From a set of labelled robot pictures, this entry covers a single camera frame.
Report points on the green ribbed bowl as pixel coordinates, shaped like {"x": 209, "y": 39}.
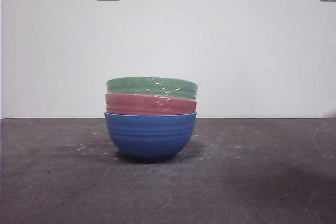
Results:
{"x": 136, "y": 87}

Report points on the red ribbed bowl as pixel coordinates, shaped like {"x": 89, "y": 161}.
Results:
{"x": 131, "y": 104}

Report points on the blue ribbed bowl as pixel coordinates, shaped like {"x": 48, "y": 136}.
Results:
{"x": 149, "y": 137}

